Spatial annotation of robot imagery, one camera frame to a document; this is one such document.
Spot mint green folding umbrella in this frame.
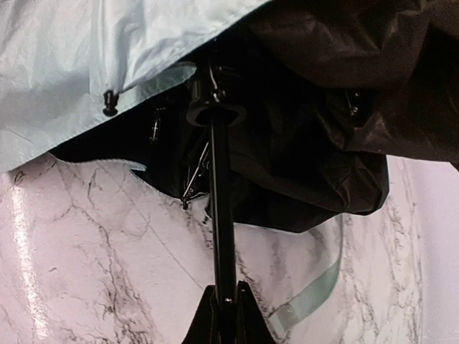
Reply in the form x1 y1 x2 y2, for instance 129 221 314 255
1 1 458 340

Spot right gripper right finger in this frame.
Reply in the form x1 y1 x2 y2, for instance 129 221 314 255
236 281 276 344

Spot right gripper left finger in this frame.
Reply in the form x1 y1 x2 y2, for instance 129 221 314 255
182 285 221 344

